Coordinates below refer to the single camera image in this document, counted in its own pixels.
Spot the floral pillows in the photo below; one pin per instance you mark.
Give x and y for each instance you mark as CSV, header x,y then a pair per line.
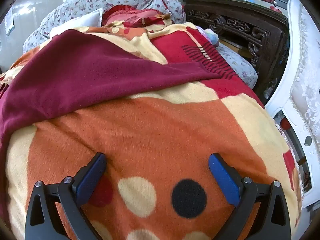
x,y
75,2

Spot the orange patchwork printed blanket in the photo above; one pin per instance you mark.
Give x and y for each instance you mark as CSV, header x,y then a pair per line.
x,y
155,135

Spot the dark carved wooden cabinet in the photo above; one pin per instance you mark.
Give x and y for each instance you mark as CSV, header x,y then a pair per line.
x,y
237,25

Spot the white folded cloth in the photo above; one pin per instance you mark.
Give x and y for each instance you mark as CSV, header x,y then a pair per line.
x,y
82,21

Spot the paper wall notice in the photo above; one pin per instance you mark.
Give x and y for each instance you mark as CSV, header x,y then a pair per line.
x,y
10,23

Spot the maroon fleece garment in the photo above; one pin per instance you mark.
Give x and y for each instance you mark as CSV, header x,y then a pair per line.
x,y
87,80

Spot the red ruffled cushion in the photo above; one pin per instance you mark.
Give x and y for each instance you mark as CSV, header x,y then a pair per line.
x,y
122,12

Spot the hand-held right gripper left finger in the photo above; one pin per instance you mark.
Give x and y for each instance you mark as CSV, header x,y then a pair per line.
x,y
90,177

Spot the pastel plush toy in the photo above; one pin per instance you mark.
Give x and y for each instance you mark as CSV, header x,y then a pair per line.
x,y
211,36

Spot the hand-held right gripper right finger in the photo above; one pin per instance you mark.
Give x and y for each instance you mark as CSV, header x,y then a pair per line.
x,y
225,180

